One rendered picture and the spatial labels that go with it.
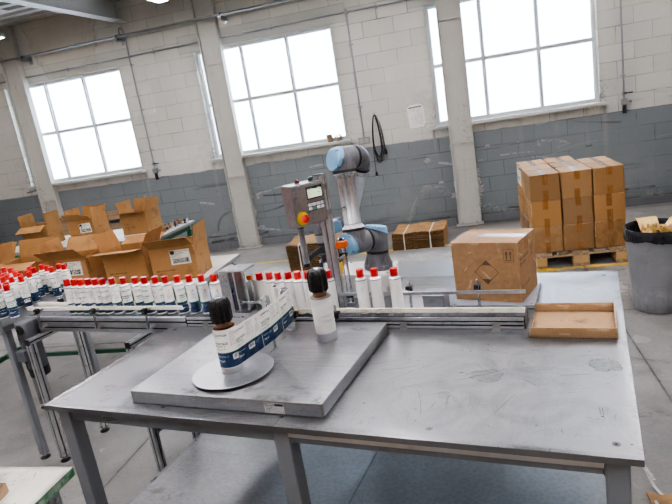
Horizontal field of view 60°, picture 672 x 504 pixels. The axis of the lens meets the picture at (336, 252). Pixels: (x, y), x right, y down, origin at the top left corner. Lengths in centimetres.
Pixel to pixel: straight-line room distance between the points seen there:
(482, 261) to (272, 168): 605
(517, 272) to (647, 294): 224
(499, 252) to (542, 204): 322
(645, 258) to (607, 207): 135
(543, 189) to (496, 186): 231
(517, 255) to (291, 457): 124
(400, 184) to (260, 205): 207
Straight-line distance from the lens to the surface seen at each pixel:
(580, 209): 582
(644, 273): 466
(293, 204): 257
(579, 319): 246
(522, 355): 218
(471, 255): 261
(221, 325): 216
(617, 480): 175
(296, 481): 206
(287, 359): 226
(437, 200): 801
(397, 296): 249
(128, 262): 447
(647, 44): 814
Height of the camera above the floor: 177
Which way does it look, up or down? 14 degrees down
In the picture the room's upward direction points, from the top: 9 degrees counter-clockwise
